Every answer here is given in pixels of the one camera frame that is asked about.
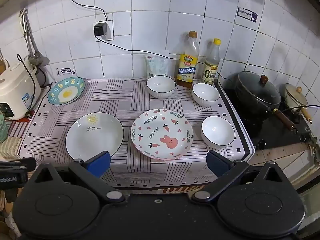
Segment blue fried egg plate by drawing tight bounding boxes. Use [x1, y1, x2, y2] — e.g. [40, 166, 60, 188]
[47, 77, 86, 105]

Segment white rice cooker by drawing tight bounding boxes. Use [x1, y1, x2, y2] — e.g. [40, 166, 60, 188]
[0, 64, 42, 121]

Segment black wok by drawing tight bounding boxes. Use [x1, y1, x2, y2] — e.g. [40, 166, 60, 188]
[236, 71, 298, 133]

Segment clear vinegar bottle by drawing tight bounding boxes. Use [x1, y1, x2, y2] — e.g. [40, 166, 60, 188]
[201, 38, 222, 85]

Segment white wall socket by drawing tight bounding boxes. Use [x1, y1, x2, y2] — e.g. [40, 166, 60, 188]
[93, 20, 114, 42]

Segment white bowl black rim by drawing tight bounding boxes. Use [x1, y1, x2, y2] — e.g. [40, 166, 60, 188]
[201, 116, 236, 148]
[192, 83, 221, 107]
[146, 75, 176, 99]

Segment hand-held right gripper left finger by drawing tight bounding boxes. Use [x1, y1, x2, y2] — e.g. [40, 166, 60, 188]
[32, 151, 125, 205]

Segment white sun print plate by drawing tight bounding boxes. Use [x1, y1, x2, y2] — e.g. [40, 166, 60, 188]
[65, 112, 124, 161]

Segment pink bunny carrot plate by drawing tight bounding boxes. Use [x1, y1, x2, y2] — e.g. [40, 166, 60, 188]
[131, 108, 194, 161]

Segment dark wall sticker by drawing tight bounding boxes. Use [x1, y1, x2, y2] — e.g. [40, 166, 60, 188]
[237, 7, 258, 23]

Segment hanging metal ladle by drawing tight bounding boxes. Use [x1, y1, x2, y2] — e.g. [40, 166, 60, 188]
[20, 8, 50, 67]

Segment small white wall label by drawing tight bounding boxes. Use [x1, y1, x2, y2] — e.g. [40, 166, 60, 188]
[55, 67, 76, 76]

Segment glass wok lid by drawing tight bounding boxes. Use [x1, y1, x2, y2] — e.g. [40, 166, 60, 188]
[237, 71, 282, 105]

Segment beige woven towel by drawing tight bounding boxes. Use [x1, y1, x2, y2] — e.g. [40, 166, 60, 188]
[0, 135, 25, 160]

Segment green patterned container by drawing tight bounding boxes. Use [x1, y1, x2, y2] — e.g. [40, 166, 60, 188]
[0, 113, 11, 143]

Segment white salt bag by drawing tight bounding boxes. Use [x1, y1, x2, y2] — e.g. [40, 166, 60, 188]
[144, 51, 169, 79]

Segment black adapter cable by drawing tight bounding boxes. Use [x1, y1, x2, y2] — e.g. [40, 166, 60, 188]
[61, 0, 108, 22]

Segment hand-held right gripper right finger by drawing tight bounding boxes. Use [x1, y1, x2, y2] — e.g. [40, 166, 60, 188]
[191, 150, 288, 204]

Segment black power adapter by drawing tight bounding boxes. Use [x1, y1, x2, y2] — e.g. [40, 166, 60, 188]
[93, 23, 108, 38]

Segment cream enamel pot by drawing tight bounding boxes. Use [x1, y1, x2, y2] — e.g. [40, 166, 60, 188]
[283, 83, 313, 125]

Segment amber cooking wine bottle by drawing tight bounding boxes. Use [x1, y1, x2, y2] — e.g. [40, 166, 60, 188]
[176, 31, 200, 88]

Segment black gas stove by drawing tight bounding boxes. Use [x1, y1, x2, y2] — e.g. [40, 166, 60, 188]
[221, 79, 312, 151]

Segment black rice cooker cord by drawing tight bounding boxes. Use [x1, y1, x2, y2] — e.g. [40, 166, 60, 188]
[16, 54, 38, 112]

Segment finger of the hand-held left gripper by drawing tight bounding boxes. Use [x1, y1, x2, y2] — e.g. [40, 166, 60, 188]
[0, 157, 37, 172]

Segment pink striped tablecloth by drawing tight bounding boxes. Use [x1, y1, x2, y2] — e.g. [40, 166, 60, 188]
[19, 77, 256, 195]

